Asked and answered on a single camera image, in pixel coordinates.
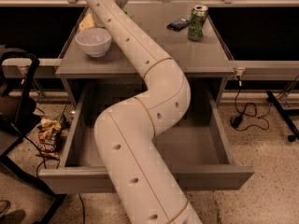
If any green soda can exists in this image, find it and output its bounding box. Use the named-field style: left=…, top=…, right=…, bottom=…
left=188, top=5, right=208, bottom=42

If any crumpled brown chip bag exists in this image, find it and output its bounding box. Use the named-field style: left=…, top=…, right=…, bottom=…
left=37, top=119, right=62, bottom=160

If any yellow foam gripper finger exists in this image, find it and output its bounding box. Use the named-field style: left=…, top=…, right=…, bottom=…
left=78, top=13, right=96, bottom=31

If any green rice chip bag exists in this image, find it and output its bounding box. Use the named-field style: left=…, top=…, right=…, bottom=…
left=122, top=9, right=134, bottom=20

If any white ceramic bowl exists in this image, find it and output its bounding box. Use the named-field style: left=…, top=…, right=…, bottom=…
left=75, top=28, right=112, bottom=58

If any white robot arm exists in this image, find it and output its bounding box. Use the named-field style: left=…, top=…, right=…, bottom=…
left=85, top=0, right=203, bottom=224

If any grey metal drawer cabinet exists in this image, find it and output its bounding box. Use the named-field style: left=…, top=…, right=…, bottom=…
left=56, top=1, right=233, bottom=103

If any black power adapter cable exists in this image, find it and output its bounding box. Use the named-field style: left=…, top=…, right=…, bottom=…
left=229, top=75, right=271, bottom=133

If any dark blue snack bar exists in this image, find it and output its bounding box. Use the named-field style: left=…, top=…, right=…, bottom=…
left=166, top=19, right=190, bottom=32

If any open grey top drawer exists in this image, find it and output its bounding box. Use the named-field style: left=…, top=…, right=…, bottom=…
left=39, top=82, right=254, bottom=194

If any black stand leg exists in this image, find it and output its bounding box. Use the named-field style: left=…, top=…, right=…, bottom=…
left=266, top=75, right=299, bottom=143

